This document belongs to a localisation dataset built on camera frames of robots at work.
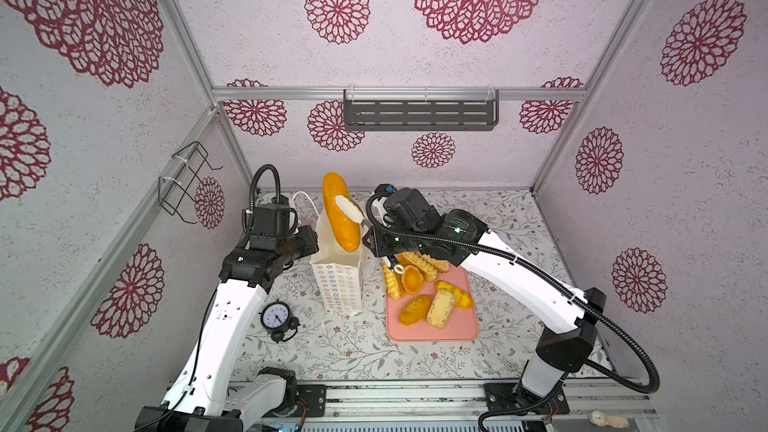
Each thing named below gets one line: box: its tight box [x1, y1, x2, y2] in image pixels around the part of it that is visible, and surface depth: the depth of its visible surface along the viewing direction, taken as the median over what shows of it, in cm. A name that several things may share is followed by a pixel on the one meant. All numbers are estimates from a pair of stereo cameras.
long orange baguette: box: [322, 172, 361, 253], surface depth 72 cm
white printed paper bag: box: [310, 209, 366, 313], surface depth 75 cm
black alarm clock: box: [258, 299, 300, 344], surface depth 87 cm
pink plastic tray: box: [386, 265, 478, 341], surface depth 86 cm
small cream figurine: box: [588, 410, 629, 429], surface depth 72 cm
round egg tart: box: [401, 264, 424, 296], surface depth 92 cm
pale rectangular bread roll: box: [426, 289, 456, 329], surface depth 85 cm
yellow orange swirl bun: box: [435, 280, 474, 309], surface depth 90 cm
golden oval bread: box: [399, 295, 431, 327], surface depth 86 cm
